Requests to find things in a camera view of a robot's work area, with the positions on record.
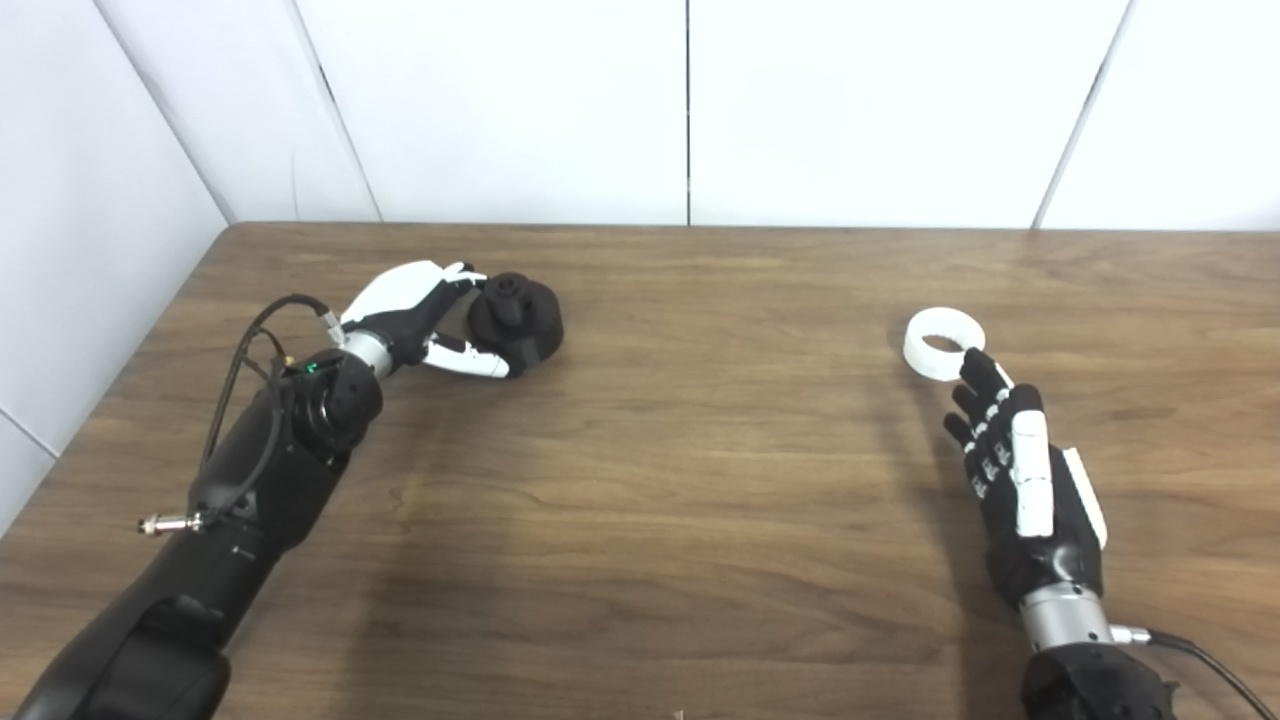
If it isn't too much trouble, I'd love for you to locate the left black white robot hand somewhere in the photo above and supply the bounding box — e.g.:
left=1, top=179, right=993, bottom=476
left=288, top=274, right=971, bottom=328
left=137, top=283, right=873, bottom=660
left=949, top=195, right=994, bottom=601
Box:
left=338, top=260, right=513, bottom=379

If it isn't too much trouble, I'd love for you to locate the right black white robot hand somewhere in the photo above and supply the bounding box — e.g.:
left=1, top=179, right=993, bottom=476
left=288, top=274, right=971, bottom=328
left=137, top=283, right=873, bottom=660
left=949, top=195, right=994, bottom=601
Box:
left=943, top=348, right=1109, bottom=609

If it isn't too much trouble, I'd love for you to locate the round black plastic part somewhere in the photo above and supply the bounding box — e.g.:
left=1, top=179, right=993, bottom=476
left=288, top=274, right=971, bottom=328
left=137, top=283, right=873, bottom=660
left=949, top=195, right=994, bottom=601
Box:
left=467, top=272, right=565, bottom=376

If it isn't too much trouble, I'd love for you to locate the white plastic ring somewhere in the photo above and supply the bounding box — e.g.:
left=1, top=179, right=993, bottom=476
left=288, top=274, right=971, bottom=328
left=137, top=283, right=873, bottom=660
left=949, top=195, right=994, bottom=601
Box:
left=903, top=307, right=986, bottom=382

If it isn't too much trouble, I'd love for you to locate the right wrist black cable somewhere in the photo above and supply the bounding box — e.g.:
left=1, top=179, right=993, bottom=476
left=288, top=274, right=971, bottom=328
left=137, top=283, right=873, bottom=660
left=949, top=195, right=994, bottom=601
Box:
left=1110, top=625, right=1276, bottom=720

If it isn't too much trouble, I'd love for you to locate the thin wire with yellow plug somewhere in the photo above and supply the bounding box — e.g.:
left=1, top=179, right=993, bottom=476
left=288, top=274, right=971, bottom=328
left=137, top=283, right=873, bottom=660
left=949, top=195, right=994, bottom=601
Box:
left=245, top=325, right=303, bottom=383

